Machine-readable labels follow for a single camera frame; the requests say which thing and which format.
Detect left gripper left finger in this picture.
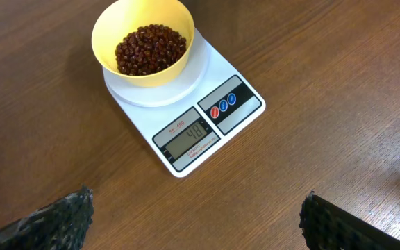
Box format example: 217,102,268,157
0,186,94,250

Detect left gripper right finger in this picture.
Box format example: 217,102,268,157
299,192,400,250

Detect white digital kitchen scale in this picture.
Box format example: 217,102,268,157
103,32,266,178

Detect red beans in bowl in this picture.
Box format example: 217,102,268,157
115,24,187,76

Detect pale yellow plastic bowl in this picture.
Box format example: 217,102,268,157
91,0,195,88

